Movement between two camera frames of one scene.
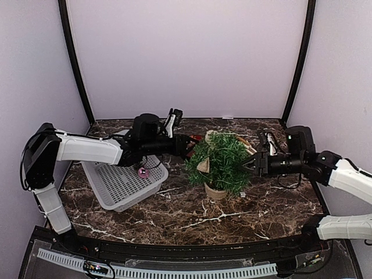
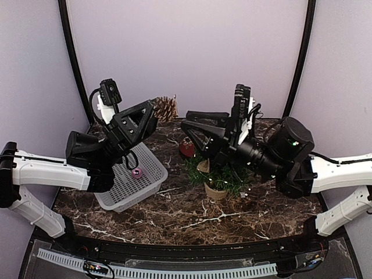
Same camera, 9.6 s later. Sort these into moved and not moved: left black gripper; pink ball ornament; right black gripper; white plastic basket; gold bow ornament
Moved: left black gripper; pink ball ornament; right black gripper
Not moved: gold bow ornament; white plastic basket
